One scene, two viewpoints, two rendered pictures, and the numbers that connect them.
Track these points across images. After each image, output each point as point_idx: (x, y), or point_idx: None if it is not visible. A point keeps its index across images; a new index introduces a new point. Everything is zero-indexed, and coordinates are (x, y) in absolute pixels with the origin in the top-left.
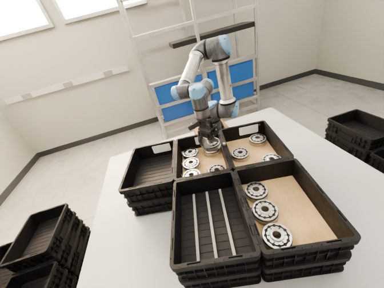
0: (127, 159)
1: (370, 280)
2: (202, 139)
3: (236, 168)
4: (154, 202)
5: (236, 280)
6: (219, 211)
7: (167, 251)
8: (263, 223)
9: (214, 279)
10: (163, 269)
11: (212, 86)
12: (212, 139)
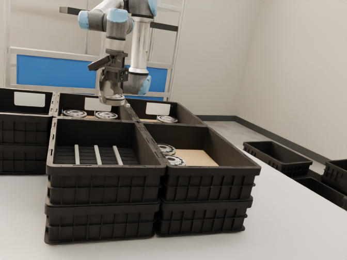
0: None
1: (267, 239)
2: (104, 81)
3: (142, 122)
4: (6, 150)
5: (125, 223)
6: (111, 162)
7: (16, 210)
8: None
9: (98, 209)
10: (5, 226)
11: (133, 25)
12: (116, 89)
